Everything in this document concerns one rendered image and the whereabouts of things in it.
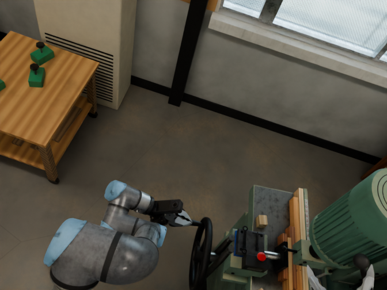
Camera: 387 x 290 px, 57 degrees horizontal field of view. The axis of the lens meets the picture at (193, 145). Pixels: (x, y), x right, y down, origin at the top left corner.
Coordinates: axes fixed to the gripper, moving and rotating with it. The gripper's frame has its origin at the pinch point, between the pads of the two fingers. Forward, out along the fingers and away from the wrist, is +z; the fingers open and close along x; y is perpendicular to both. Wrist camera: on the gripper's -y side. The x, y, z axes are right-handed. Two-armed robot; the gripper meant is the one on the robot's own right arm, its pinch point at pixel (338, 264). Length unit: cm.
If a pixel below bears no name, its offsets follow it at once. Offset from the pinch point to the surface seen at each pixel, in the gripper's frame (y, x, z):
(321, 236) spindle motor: -5.6, 4.5, 9.8
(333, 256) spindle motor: -8.0, 2.2, 4.8
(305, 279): -36.0, 15.5, 5.9
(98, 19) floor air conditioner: 16, 112, 133
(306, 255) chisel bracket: -23.4, 12.3, 10.3
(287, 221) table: -37, 22, 29
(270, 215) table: -33, 27, 30
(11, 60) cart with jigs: 24, 162, 111
